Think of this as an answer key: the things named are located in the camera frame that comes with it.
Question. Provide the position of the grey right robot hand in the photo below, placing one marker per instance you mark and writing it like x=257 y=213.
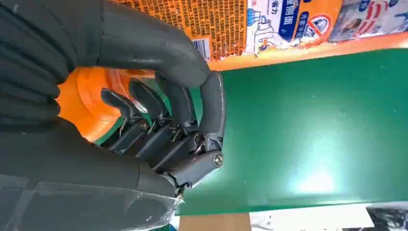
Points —
x=79 y=185

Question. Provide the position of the ribbed grey right robot arm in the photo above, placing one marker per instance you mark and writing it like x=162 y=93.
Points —
x=32 y=57

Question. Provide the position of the brown cardboard box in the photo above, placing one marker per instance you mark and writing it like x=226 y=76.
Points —
x=213 y=223

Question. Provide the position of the green table mat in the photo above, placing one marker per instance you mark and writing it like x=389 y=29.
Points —
x=302 y=111

